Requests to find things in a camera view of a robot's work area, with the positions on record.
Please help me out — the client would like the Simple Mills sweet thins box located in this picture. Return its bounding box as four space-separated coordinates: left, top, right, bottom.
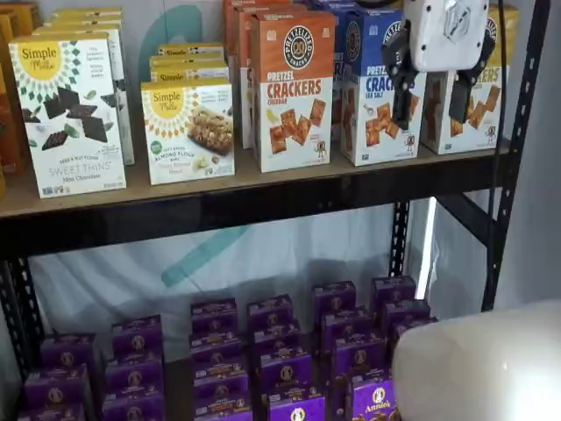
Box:
43 17 124 32
51 6 123 21
8 31 127 199
32 25 136 167

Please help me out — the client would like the purple Annie's snack box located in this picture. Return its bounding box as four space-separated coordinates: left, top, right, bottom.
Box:
188 331 245 365
40 332 97 369
190 297 238 334
267 385 326 421
252 322 302 352
101 392 166 421
24 363 89 409
392 318 437 347
380 300 431 328
320 309 373 343
335 375 402 421
259 348 313 391
194 394 254 421
247 294 294 330
311 281 357 315
17 403 87 421
371 275 416 308
104 357 164 396
332 337 389 378
192 361 251 400
111 314 163 359

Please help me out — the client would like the Simple Mills almond bars box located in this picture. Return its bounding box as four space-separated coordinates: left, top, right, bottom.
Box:
151 65 230 85
140 77 236 185
158 42 224 61
150 54 229 71

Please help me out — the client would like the blue sea salt crackers box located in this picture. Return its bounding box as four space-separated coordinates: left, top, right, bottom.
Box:
339 7 429 167
326 4 352 142
306 0 365 12

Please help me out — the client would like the orange cheddar crackers box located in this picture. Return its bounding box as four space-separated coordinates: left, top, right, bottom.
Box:
250 9 337 173
233 3 308 150
222 0 281 61

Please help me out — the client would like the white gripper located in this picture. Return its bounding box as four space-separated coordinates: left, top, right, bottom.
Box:
380 0 497 132

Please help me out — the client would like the particle board shelf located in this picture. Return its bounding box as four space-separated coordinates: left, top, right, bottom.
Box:
0 139 512 218

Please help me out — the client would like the black metal shelf unit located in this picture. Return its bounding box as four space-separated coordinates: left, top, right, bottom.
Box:
28 0 496 365

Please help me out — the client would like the yellow honey mustard crackers box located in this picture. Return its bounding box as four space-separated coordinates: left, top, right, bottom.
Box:
419 4 521 155

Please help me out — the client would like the orange brown Revival snack box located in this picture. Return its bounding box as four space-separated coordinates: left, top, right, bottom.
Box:
0 2 43 67
0 61 25 175

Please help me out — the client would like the black metal shelving rack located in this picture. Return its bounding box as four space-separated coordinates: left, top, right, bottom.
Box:
0 0 552 421

